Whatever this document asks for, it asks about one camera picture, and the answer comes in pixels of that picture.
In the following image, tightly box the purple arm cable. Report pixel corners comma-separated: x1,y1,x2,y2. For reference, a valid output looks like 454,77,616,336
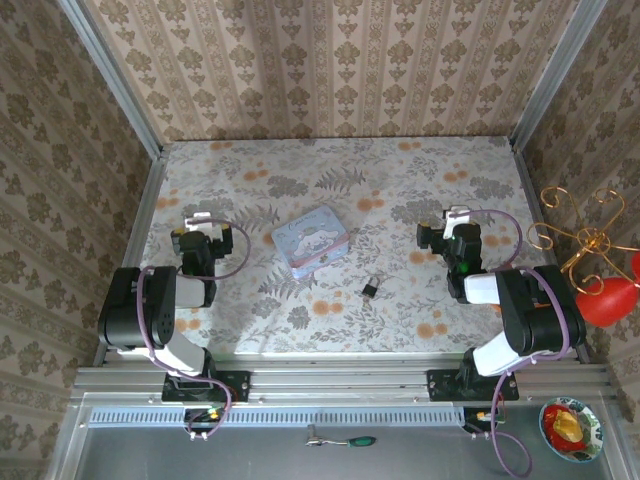
452,208,572,479
137,217,251,442

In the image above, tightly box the red toy food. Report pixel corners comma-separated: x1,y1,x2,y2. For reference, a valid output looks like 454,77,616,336
543,404,590,447

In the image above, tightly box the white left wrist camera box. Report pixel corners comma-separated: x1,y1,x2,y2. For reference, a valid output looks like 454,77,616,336
183,213,224,239

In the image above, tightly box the grey slotted cable duct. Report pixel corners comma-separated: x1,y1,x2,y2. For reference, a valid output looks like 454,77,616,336
88,405,467,429

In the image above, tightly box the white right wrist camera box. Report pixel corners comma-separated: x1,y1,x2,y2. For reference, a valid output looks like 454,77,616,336
443,204,472,241

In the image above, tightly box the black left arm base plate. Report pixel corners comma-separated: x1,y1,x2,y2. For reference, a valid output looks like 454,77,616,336
161,369,252,404

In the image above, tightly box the gold wire ornament stand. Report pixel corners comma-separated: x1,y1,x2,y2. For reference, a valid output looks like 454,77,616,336
526,185,640,297

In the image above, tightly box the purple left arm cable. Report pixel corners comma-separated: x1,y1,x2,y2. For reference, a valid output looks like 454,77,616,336
137,217,251,442

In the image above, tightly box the floral table mat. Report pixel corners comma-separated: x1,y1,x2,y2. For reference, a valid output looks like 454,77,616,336
117,136,574,358

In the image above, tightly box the yellow toy food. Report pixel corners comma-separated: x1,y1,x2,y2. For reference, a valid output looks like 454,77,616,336
551,411,585,444

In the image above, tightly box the aluminium frame post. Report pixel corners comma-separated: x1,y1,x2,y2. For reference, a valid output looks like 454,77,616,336
508,0,609,152
56,0,169,160

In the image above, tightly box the aluminium side rail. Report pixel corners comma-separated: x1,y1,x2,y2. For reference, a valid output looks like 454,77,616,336
91,154,170,370
511,147,592,365

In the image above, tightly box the black cable connector box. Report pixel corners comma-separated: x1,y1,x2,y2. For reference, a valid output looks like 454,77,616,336
461,407,508,435
183,407,228,435

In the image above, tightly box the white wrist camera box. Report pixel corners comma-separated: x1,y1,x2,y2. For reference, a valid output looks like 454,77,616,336
443,204,472,241
183,213,224,239

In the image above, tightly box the aluminium frame rail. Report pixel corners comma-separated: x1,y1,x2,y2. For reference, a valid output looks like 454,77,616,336
69,366,622,402

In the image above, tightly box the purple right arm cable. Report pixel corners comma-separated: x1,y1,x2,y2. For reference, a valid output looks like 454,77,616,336
452,208,572,479

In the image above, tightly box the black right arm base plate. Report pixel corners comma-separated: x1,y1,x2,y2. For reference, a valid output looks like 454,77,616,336
425,368,520,403

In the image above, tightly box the grey sheet metal panel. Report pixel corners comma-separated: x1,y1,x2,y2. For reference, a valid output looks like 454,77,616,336
46,392,640,480

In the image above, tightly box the green handled screwdriver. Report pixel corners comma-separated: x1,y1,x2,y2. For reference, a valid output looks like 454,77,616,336
319,435,378,449

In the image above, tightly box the patterned ceramic bowl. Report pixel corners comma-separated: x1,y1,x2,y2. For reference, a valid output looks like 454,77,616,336
538,396,605,464

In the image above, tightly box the blue cartoon tin box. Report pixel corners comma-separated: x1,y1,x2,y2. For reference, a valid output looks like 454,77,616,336
270,204,350,280

